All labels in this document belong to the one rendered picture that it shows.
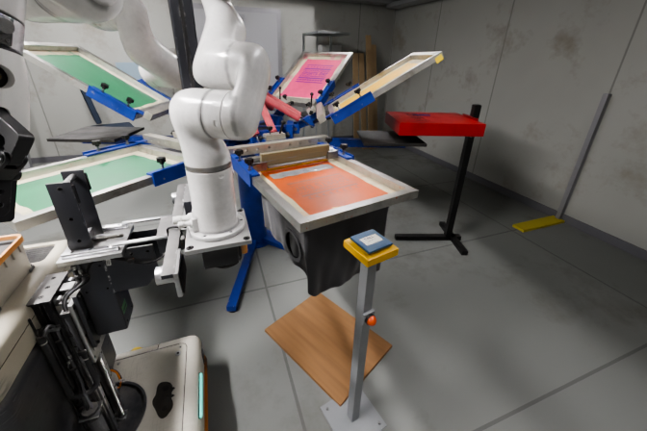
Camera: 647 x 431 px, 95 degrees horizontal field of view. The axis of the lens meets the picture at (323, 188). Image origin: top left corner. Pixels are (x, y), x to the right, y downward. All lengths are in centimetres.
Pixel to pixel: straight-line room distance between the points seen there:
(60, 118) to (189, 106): 515
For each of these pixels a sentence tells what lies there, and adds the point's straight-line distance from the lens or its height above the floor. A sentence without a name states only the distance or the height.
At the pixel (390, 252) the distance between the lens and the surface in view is 99.
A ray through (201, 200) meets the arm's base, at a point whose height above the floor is 123.
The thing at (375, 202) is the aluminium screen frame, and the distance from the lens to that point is 119.
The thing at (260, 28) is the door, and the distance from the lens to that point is 534.
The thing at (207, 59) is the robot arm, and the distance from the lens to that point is 67.
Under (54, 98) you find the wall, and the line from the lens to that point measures 570.
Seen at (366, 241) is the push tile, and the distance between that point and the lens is 98.
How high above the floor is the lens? 151
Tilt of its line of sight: 24 degrees down
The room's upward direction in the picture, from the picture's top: 1 degrees clockwise
